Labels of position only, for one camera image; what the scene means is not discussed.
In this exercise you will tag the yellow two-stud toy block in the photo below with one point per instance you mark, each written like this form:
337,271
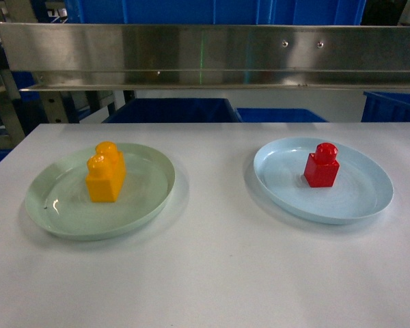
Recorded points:
106,173

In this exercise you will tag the red one-stud toy block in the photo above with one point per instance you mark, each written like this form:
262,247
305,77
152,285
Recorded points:
322,166

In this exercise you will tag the blue bin lower right-middle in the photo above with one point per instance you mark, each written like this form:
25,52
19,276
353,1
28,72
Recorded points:
262,115

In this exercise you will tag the blue bin lower middle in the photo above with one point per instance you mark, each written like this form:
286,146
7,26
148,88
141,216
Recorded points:
175,110

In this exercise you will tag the light green plastic plate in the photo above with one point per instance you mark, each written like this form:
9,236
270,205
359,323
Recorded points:
58,200

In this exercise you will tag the light blue plastic plate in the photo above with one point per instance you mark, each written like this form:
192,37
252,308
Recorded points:
362,188

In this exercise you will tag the blue bin far right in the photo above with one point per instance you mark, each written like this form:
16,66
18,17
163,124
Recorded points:
386,107

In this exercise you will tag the large blue bin top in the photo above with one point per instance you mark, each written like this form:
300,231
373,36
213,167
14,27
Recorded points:
217,12

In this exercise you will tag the steel rack upright post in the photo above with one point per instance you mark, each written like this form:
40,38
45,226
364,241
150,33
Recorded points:
10,99

